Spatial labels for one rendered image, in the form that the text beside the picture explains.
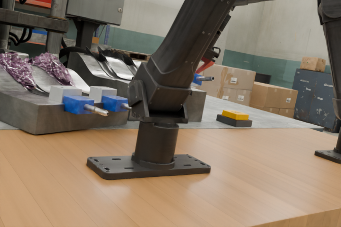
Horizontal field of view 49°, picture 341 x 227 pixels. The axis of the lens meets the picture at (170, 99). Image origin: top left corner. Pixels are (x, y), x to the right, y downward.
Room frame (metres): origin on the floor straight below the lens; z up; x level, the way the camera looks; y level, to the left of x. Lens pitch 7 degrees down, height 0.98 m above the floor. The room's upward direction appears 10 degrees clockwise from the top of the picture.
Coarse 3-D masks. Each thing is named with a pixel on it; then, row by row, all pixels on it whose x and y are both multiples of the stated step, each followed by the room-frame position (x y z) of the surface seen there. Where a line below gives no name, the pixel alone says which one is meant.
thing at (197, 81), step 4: (196, 76) 1.01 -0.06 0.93; (200, 76) 1.02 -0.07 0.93; (196, 80) 1.01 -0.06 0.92; (200, 80) 1.00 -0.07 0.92; (204, 80) 0.99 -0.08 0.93; (208, 80) 0.98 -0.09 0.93; (212, 80) 0.97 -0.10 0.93; (192, 84) 1.03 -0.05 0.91; (196, 84) 1.02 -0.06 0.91; (200, 84) 1.02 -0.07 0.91
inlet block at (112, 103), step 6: (90, 90) 0.80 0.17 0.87; (96, 90) 0.79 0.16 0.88; (102, 90) 0.79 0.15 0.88; (108, 90) 0.80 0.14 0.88; (114, 90) 0.82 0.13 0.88; (90, 96) 0.80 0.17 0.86; (96, 96) 0.79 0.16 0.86; (102, 96) 0.79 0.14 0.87; (108, 96) 0.79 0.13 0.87; (114, 96) 0.80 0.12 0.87; (108, 102) 0.78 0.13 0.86; (114, 102) 0.77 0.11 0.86; (120, 102) 0.78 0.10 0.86; (126, 102) 0.80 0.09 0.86; (108, 108) 0.78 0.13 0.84; (114, 108) 0.77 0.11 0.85; (120, 108) 0.78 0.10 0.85; (126, 108) 0.77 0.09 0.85
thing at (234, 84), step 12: (204, 72) 5.04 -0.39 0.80; (216, 72) 4.85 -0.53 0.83; (228, 72) 4.79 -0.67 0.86; (240, 72) 4.91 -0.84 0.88; (252, 72) 5.04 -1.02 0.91; (204, 84) 5.00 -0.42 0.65; (216, 84) 4.83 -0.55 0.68; (228, 84) 4.82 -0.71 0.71; (240, 84) 4.95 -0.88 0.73; (252, 84) 5.08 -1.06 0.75; (216, 96) 4.79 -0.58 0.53; (228, 96) 4.85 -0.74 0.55; (240, 96) 4.96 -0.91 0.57
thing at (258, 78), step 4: (256, 72) 8.27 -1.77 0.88; (256, 76) 7.72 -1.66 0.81; (260, 76) 7.71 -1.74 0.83; (264, 76) 7.72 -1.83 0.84; (268, 76) 7.78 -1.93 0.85; (256, 80) 7.71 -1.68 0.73; (260, 80) 7.71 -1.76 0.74; (264, 80) 7.73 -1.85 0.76; (268, 80) 7.81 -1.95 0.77; (268, 84) 7.85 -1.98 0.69
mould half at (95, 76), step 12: (72, 60) 1.17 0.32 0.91; (84, 60) 1.12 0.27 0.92; (96, 60) 1.15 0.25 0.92; (108, 60) 1.19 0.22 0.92; (120, 60) 1.24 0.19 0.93; (84, 72) 1.10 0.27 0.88; (96, 72) 1.09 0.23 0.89; (120, 72) 1.16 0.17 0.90; (96, 84) 1.04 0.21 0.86; (108, 84) 1.00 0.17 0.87; (120, 84) 0.96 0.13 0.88; (120, 96) 0.95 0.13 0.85; (192, 96) 1.05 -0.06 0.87; (204, 96) 1.08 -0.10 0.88; (192, 108) 1.05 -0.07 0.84; (132, 120) 0.92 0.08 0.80; (192, 120) 1.06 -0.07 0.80
